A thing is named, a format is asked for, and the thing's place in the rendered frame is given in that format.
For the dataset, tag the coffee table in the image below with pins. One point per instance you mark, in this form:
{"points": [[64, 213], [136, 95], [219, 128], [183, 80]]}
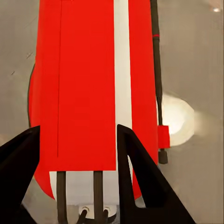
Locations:
{"points": [[192, 76]]}

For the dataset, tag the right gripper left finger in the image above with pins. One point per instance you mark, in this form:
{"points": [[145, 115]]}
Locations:
{"points": [[19, 158]]}

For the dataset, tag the radio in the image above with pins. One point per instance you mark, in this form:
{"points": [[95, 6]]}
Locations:
{"points": [[97, 65]]}

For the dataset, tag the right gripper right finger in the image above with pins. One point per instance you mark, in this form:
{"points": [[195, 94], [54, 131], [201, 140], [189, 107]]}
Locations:
{"points": [[162, 204]]}

